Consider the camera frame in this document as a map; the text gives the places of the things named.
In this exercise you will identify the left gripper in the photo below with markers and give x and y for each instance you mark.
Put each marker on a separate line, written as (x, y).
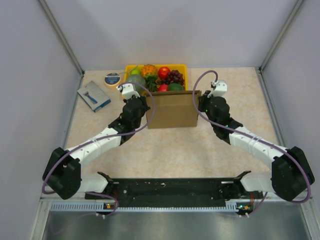
(146, 108)

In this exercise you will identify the red pink fruit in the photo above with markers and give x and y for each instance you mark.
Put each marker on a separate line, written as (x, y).
(163, 88)

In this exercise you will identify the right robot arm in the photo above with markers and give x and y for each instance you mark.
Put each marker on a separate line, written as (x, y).
(290, 173)

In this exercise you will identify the yellow plastic tray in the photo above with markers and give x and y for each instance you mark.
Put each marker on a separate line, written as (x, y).
(180, 67)

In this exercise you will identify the right aluminium frame post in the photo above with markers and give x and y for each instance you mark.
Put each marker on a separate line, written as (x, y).
(298, 6)

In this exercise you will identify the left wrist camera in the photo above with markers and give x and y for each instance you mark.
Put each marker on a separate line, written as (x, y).
(128, 91)

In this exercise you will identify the green avocado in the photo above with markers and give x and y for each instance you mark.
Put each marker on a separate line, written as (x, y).
(175, 87)

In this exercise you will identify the brown cardboard box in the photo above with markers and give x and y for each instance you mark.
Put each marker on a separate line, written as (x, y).
(172, 109)

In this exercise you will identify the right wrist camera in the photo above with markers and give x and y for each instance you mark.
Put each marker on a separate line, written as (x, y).
(218, 88)

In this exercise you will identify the red apple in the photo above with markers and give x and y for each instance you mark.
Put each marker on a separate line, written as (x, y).
(163, 72)

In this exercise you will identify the aluminium frame post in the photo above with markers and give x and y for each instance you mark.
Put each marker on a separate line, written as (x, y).
(298, 6)
(60, 35)

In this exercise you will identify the blue razor package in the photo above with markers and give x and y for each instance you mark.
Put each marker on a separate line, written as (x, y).
(94, 96)

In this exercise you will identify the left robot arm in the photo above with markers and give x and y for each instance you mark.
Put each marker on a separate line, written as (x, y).
(63, 173)

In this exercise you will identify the white slotted cable duct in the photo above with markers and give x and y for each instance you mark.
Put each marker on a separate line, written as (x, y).
(102, 207)

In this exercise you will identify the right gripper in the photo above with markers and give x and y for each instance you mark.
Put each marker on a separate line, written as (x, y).
(202, 100)

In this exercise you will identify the tape roll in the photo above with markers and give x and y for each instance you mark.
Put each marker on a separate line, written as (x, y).
(112, 80)

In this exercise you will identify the green netted melon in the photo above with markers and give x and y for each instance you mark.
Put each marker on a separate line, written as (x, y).
(138, 81)

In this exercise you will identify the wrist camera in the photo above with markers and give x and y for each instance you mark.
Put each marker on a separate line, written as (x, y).
(218, 88)
(128, 91)

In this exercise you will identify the purple grape bunch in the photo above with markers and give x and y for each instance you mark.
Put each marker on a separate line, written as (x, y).
(173, 77)

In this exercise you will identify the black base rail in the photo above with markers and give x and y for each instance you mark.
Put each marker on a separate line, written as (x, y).
(178, 192)

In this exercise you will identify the left aluminium frame post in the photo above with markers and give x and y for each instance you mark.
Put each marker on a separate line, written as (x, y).
(60, 35)

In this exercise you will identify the green pineapple leaves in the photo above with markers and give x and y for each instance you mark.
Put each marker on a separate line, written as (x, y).
(150, 83)

